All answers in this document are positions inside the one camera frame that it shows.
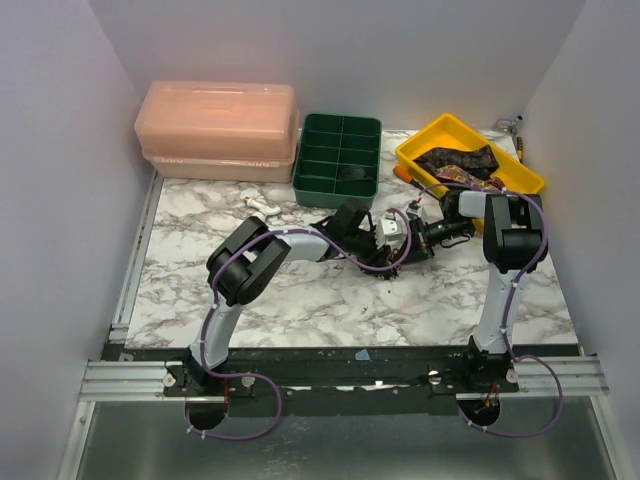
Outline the metal clamp in corner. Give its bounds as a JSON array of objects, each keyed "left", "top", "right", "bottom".
[{"left": 494, "top": 115, "right": 523, "bottom": 135}]

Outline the yellow plastic tray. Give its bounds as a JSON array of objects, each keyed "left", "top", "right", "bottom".
[{"left": 394, "top": 112, "right": 547, "bottom": 234}]

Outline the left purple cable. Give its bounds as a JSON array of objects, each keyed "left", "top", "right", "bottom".
[{"left": 185, "top": 207, "right": 414, "bottom": 441}]

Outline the colourful patterned tie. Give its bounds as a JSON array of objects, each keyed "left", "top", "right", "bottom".
[{"left": 435, "top": 165, "right": 505, "bottom": 191}]

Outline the white ribbed handheld device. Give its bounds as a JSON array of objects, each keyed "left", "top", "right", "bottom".
[{"left": 244, "top": 197, "right": 281, "bottom": 221}]

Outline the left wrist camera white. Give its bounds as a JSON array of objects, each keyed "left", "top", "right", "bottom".
[{"left": 375, "top": 212, "right": 406, "bottom": 249}]

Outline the dark paisley tie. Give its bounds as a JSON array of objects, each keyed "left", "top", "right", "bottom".
[{"left": 414, "top": 145, "right": 499, "bottom": 180}]

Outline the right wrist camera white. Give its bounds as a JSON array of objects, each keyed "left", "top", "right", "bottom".
[{"left": 406, "top": 200, "right": 424, "bottom": 220}]

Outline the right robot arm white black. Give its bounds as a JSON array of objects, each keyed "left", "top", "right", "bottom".
[{"left": 408, "top": 190, "right": 548, "bottom": 392}]

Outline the orange handled tool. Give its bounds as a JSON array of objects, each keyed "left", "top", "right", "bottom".
[{"left": 393, "top": 165, "right": 442, "bottom": 203}]

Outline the black mounting base plate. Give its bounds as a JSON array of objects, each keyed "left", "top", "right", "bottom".
[{"left": 164, "top": 346, "right": 518, "bottom": 417}]

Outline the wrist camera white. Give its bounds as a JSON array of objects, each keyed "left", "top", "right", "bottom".
[
  {"left": 375, "top": 212, "right": 406, "bottom": 249},
  {"left": 406, "top": 200, "right": 424, "bottom": 220}
]

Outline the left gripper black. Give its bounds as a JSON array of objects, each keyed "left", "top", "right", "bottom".
[{"left": 342, "top": 226, "right": 390, "bottom": 274}]

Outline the pink translucent storage box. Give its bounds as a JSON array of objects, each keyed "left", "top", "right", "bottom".
[{"left": 134, "top": 81, "right": 300, "bottom": 183}]

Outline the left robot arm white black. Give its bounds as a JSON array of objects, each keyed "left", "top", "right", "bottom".
[{"left": 185, "top": 198, "right": 413, "bottom": 395}]

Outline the dark floral rose tie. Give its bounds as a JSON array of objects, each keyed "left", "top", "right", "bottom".
[{"left": 377, "top": 242, "right": 417, "bottom": 280}]

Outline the green divided organizer tray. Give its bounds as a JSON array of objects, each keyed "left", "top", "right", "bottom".
[{"left": 292, "top": 113, "right": 382, "bottom": 209}]

